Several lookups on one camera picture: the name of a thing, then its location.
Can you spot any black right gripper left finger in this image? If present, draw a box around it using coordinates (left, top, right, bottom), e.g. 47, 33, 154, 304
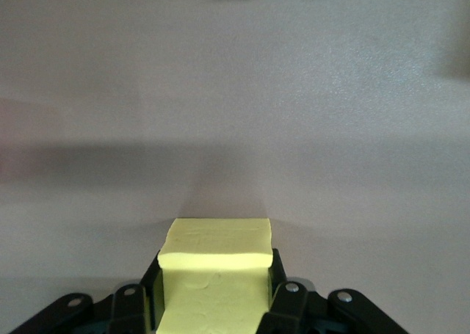
7, 255, 159, 334

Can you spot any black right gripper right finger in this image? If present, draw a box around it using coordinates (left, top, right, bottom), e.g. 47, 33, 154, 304
258, 249, 408, 334

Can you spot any yellow foam cube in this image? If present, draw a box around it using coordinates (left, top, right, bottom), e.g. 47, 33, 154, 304
156, 217, 275, 334

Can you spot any brown table mat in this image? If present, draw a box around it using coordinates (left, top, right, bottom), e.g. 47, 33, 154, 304
0, 0, 470, 334

